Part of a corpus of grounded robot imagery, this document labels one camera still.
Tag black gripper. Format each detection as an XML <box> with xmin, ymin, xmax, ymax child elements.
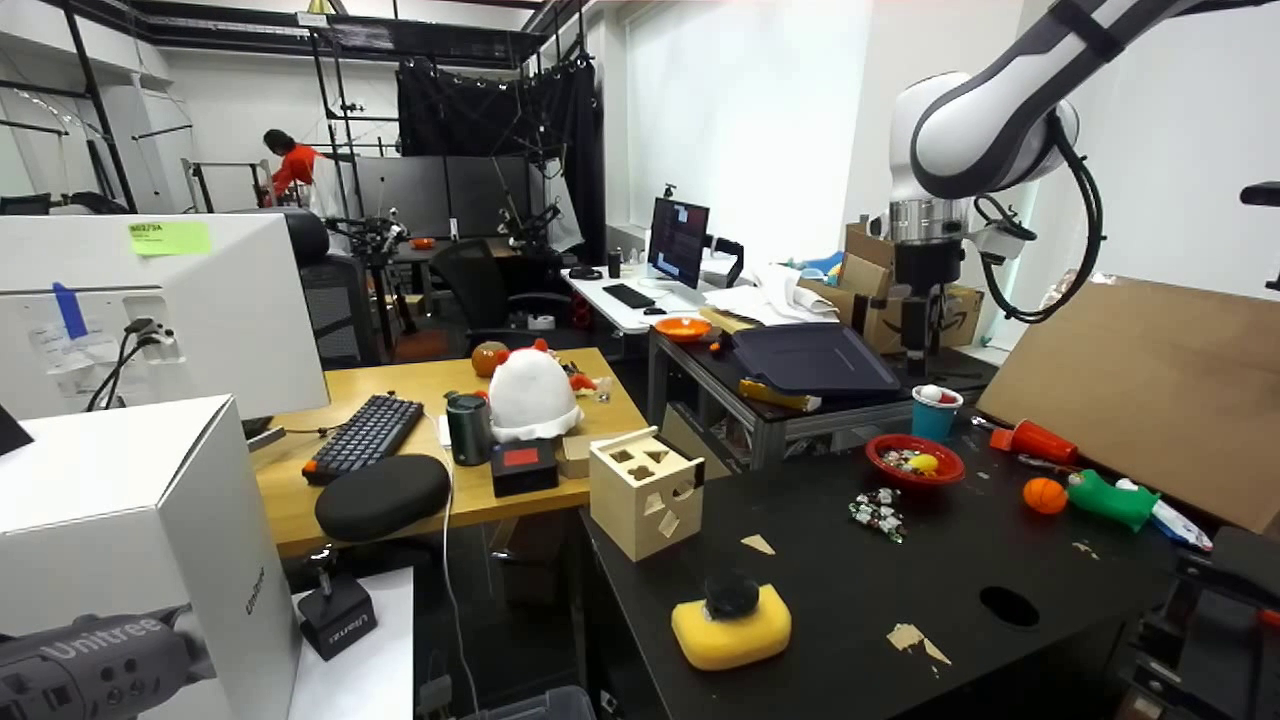
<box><xmin>891</xmin><ymin>235</ymin><xmax>969</xmax><ymax>362</ymax></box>

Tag closed cardboard box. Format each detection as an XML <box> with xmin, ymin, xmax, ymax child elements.
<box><xmin>858</xmin><ymin>280</ymin><xmax>989</xmax><ymax>361</ymax></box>

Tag open cardboard box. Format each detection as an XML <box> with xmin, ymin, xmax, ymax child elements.
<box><xmin>796</xmin><ymin>214</ymin><xmax>904</xmax><ymax>319</ymax></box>

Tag teal cup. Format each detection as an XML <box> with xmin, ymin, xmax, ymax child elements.
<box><xmin>909</xmin><ymin>380</ymin><xmax>969</xmax><ymax>446</ymax></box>

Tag navy plastic storage bin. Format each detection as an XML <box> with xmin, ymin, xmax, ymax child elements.
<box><xmin>725</xmin><ymin>319</ymin><xmax>913</xmax><ymax>403</ymax></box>

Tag red bowl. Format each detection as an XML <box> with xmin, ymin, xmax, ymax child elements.
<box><xmin>858</xmin><ymin>428</ymin><xmax>973</xmax><ymax>496</ymax></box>

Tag brown oblong object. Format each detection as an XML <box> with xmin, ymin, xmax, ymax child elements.
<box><xmin>737</xmin><ymin>377</ymin><xmax>827</xmax><ymax>416</ymax></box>

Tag orange red toy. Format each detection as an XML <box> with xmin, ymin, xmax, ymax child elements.
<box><xmin>982</xmin><ymin>416</ymin><xmax>1078</xmax><ymax>473</ymax></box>

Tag black desk device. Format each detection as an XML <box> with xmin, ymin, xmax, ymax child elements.
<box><xmin>699</xmin><ymin>231</ymin><xmax>751</xmax><ymax>293</ymax></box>

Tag orange fruit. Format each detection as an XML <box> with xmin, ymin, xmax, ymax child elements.
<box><xmin>1019</xmin><ymin>473</ymin><xmax>1071</xmax><ymax>520</ymax></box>

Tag orange bowl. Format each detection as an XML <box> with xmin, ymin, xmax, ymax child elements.
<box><xmin>652</xmin><ymin>311</ymin><xmax>725</xmax><ymax>353</ymax></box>

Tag brown cardboard board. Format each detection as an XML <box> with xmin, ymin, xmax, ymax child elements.
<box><xmin>974</xmin><ymin>274</ymin><xmax>1280</xmax><ymax>534</ymax></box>

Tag black computer screen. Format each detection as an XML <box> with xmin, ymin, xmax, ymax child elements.
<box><xmin>643</xmin><ymin>193</ymin><xmax>716</xmax><ymax>293</ymax></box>

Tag green bottle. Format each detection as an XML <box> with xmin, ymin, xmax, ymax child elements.
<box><xmin>1063</xmin><ymin>464</ymin><xmax>1160</xmax><ymax>534</ymax></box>

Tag small black keyboard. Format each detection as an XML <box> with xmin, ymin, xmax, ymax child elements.
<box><xmin>601</xmin><ymin>280</ymin><xmax>667</xmax><ymax>314</ymax></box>

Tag wooden shape sorter box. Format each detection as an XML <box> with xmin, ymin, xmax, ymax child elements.
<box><xmin>582</xmin><ymin>425</ymin><xmax>710</xmax><ymax>563</ymax></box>

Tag white blue tube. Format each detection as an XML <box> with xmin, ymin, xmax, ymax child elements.
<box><xmin>1147</xmin><ymin>493</ymin><xmax>1220</xmax><ymax>556</ymax></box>

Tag small tan box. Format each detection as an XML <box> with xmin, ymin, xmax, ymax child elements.
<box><xmin>555</xmin><ymin>430</ymin><xmax>601</xmax><ymax>478</ymax></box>

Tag white hard hat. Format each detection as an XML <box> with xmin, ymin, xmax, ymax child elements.
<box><xmin>483</xmin><ymin>341</ymin><xmax>587</xmax><ymax>446</ymax></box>

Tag black orange clamp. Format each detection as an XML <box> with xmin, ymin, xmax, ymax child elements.
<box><xmin>1172</xmin><ymin>550</ymin><xmax>1280</xmax><ymax>636</ymax></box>

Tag black red small box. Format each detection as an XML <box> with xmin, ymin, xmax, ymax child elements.
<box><xmin>486</xmin><ymin>434</ymin><xmax>563</xmax><ymax>498</ymax></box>

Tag orange ball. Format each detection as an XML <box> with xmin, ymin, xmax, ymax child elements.
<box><xmin>466</xmin><ymin>337</ymin><xmax>516</xmax><ymax>383</ymax></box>

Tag black office chair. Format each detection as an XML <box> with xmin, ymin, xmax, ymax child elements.
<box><xmin>430</xmin><ymin>235</ymin><xmax>592</xmax><ymax>353</ymax></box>
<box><xmin>285</xmin><ymin>206</ymin><xmax>393</xmax><ymax>371</ymax></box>

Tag dark mug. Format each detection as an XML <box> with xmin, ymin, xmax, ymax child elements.
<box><xmin>443</xmin><ymin>389</ymin><xmax>501</xmax><ymax>468</ymax></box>

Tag black mesh curtain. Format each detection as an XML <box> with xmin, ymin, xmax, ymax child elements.
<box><xmin>396</xmin><ymin>53</ymin><xmax>608</xmax><ymax>162</ymax></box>

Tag wooden desk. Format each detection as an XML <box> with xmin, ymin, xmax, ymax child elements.
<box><xmin>253</xmin><ymin>343</ymin><xmax>652</xmax><ymax>556</ymax></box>

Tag black chair headrest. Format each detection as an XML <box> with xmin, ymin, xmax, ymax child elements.
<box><xmin>313</xmin><ymin>453</ymin><xmax>455</xmax><ymax>543</ymax></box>

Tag person in red shirt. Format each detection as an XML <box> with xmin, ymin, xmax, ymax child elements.
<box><xmin>261</xmin><ymin>123</ymin><xmax>322</xmax><ymax>213</ymax></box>

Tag black joystick base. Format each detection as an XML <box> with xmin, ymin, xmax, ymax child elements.
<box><xmin>293</xmin><ymin>540</ymin><xmax>383</xmax><ymax>663</ymax></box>

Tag green sticky note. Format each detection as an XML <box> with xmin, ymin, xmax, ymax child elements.
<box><xmin>128</xmin><ymin>220</ymin><xmax>215</xmax><ymax>262</ymax></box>

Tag white box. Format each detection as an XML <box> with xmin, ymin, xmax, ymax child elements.
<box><xmin>0</xmin><ymin>392</ymin><xmax>299</xmax><ymax>720</ymax></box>

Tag blue clip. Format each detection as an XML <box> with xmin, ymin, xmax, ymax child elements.
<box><xmin>52</xmin><ymin>280</ymin><xmax>91</xmax><ymax>343</ymax></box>

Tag grey Unitree device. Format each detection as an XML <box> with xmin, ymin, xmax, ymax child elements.
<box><xmin>0</xmin><ymin>606</ymin><xmax>215</xmax><ymax>720</ymax></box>

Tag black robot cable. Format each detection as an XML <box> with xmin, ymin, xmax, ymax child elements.
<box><xmin>969</xmin><ymin>110</ymin><xmax>1111</xmax><ymax>327</ymax></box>

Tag thin white cable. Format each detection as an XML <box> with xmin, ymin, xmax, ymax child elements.
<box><xmin>434</xmin><ymin>493</ymin><xmax>471</xmax><ymax>696</ymax></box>

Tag black monitor cables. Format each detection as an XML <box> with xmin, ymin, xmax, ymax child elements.
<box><xmin>84</xmin><ymin>314</ymin><xmax>180</xmax><ymax>416</ymax></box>

